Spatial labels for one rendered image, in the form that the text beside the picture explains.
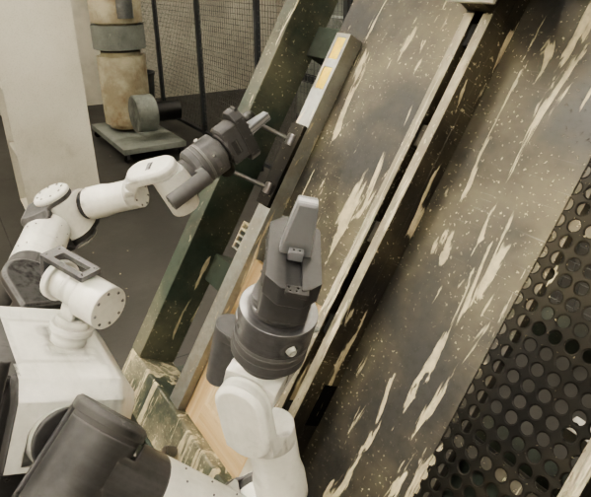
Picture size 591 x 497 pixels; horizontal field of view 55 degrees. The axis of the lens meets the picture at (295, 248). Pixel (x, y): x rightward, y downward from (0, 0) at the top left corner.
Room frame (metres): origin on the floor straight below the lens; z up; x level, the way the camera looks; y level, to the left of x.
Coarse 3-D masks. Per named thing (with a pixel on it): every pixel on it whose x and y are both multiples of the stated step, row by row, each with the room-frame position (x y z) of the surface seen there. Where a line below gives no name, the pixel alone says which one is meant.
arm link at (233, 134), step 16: (224, 112) 1.20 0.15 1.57; (240, 112) 1.19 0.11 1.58; (224, 128) 1.17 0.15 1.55; (240, 128) 1.18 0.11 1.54; (192, 144) 1.15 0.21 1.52; (208, 144) 1.14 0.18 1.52; (224, 144) 1.16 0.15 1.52; (240, 144) 1.18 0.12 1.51; (256, 144) 1.20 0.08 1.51; (208, 160) 1.12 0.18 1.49; (224, 160) 1.14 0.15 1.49; (240, 160) 1.18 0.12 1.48
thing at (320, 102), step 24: (336, 72) 1.30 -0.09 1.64; (312, 96) 1.30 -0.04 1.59; (336, 96) 1.30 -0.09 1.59; (312, 120) 1.26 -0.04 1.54; (312, 144) 1.26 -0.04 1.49; (288, 192) 1.22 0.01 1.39; (264, 216) 1.20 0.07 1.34; (264, 240) 1.19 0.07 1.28; (240, 264) 1.17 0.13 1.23; (240, 288) 1.15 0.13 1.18; (216, 312) 1.14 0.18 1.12; (192, 360) 1.10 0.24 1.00; (192, 384) 1.07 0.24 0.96
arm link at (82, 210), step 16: (80, 192) 1.15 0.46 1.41; (96, 192) 1.13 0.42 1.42; (112, 192) 1.12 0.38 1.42; (64, 208) 1.11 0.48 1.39; (80, 208) 1.13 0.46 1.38; (96, 208) 1.12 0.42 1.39; (112, 208) 1.12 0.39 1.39; (128, 208) 1.12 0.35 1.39; (80, 224) 1.12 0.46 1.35; (96, 224) 1.17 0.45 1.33; (80, 240) 1.12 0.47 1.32
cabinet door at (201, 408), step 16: (256, 272) 1.15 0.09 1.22; (208, 384) 1.05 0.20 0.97; (192, 400) 1.06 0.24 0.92; (208, 400) 1.03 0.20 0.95; (192, 416) 1.03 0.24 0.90; (208, 416) 1.00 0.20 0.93; (208, 432) 0.97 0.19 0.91; (224, 448) 0.91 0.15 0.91; (224, 464) 0.89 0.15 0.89; (240, 464) 0.86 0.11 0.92
